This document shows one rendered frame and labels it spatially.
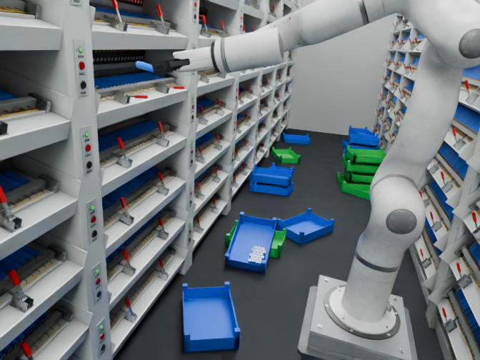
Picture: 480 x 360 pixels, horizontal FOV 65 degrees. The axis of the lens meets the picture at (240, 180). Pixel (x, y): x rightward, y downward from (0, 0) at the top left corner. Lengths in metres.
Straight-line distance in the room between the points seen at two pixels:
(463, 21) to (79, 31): 0.79
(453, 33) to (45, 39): 0.79
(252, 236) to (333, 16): 1.38
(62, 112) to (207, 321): 1.01
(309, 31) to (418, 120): 0.32
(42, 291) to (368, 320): 0.84
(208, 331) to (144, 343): 0.24
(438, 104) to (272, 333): 1.05
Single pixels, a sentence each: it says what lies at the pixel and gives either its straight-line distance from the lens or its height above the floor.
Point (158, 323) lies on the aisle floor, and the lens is 1.62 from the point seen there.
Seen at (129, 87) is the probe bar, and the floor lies 0.90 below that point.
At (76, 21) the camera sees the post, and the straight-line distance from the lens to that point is 0.96.
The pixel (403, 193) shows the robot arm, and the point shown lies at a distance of 0.95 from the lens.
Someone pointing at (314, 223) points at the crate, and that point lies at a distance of 2.45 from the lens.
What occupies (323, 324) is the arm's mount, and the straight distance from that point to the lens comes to 1.14.
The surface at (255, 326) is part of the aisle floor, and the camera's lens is 1.61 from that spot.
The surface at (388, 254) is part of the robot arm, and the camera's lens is 1.05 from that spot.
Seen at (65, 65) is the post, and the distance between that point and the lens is 0.93.
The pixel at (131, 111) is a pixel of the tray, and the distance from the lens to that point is 1.17.
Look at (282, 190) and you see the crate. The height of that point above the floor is 0.04.
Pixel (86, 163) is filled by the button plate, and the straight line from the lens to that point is 1.00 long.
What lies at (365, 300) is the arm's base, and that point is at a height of 0.42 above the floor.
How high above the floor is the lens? 1.06
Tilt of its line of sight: 20 degrees down
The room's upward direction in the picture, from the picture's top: 4 degrees clockwise
